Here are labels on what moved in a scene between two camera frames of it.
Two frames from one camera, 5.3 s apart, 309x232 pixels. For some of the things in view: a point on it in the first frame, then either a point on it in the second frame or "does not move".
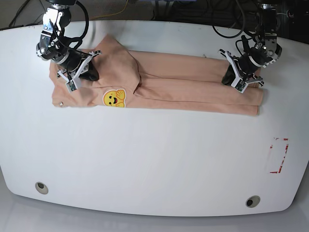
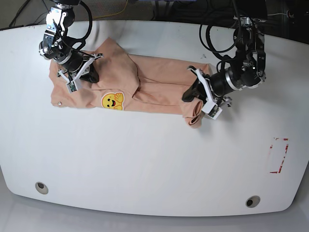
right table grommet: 252,201 does not move
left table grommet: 41,187 does not move
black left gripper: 72,61 does not move
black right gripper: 246,66 -> 219,84
